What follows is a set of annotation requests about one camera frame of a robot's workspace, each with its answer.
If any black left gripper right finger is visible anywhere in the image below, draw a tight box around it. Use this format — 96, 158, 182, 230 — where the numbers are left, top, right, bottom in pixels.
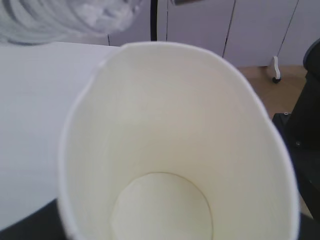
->
298, 213, 320, 240

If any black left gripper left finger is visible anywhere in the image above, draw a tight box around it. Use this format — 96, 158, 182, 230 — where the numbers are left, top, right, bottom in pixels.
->
0, 199, 67, 240

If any white paper cup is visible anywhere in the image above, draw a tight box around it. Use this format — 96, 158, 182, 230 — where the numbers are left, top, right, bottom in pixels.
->
57, 42, 300, 240

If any clear green-label water bottle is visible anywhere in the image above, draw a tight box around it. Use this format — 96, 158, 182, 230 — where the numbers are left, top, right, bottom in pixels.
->
0, 0, 142, 46

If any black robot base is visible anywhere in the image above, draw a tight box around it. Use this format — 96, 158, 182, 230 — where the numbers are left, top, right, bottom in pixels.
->
272, 40, 320, 221

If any white table leg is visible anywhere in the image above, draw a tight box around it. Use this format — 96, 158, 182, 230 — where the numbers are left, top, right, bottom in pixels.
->
271, 56, 281, 84

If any black right camera cable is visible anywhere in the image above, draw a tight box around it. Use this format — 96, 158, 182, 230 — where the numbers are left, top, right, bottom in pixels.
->
149, 0, 161, 42

